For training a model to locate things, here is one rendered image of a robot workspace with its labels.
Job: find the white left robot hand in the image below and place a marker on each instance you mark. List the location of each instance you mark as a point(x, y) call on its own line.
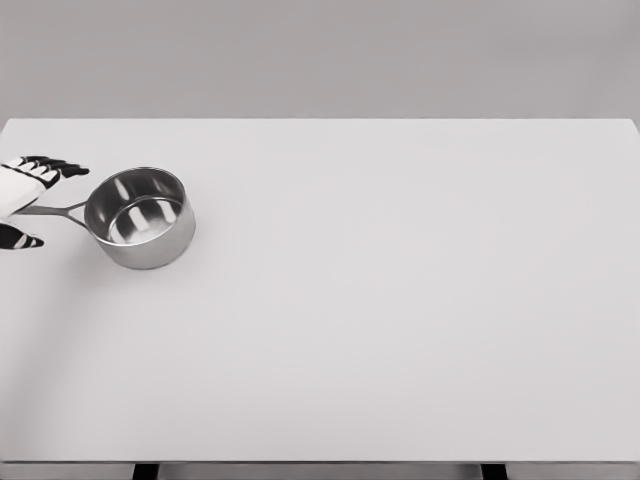
point(15, 190)

